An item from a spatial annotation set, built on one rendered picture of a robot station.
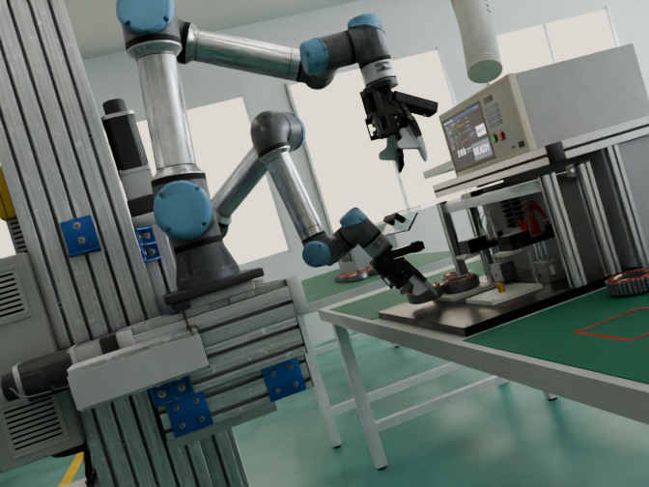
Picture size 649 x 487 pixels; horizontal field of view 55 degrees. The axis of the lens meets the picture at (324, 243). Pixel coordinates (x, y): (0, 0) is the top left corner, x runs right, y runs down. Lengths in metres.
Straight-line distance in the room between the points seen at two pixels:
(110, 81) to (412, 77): 3.09
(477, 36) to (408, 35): 4.04
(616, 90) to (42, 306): 1.55
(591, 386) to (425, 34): 6.38
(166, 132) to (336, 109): 5.36
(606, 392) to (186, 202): 0.84
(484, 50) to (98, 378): 2.32
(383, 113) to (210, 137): 5.06
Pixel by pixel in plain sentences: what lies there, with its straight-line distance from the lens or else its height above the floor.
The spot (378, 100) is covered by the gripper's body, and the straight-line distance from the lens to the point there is 1.43.
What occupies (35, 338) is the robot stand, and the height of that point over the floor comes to 1.03.
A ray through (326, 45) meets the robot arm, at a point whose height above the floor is 1.46.
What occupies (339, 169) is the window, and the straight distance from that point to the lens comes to 6.54.
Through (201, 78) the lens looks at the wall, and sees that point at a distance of 6.55.
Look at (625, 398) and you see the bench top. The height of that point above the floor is 0.73.
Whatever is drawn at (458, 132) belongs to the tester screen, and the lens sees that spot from 1.99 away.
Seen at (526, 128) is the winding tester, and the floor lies 1.17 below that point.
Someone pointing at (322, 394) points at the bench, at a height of 0.28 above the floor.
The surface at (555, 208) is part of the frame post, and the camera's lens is 1.59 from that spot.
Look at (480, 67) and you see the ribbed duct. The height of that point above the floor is 1.59.
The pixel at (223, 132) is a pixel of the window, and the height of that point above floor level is 2.30.
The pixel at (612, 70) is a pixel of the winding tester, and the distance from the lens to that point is 1.88.
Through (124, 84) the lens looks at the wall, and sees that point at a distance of 6.54.
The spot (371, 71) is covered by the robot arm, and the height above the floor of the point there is 1.38.
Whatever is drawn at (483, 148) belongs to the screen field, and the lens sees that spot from 1.88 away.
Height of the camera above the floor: 1.07
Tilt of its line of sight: 1 degrees down
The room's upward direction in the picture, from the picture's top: 17 degrees counter-clockwise
